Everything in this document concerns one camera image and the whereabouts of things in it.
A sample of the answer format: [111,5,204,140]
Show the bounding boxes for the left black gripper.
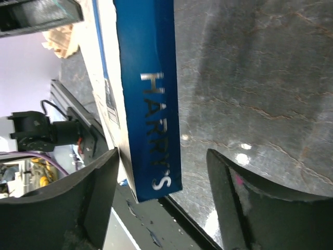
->
[1,0,84,38]

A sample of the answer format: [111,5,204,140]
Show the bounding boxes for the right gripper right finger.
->
[206,149,332,249]

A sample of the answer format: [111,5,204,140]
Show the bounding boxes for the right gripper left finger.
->
[1,149,119,249]

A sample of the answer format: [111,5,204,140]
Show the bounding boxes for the Harry's razor pack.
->
[78,1,183,203]

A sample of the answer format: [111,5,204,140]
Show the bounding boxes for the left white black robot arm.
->
[1,1,96,156]

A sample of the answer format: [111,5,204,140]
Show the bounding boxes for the beige crumpled cloth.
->
[42,24,79,59]

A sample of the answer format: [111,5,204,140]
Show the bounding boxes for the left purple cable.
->
[0,151,70,177]

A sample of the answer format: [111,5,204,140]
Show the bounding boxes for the aluminium frame rail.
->
[50,80,104,137]

